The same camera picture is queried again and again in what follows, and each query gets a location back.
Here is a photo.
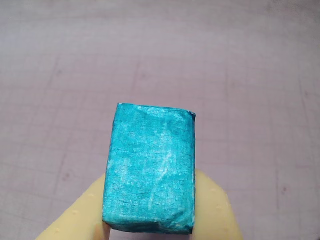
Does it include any brown gridded paper mat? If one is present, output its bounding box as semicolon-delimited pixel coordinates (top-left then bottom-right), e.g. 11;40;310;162
0;0;320;240

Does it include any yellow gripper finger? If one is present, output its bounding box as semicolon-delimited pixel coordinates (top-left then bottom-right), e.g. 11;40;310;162
191;168;245;240
48;172;112;240

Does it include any blue block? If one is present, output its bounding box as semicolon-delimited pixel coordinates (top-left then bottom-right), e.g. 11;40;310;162
101;101;197;235

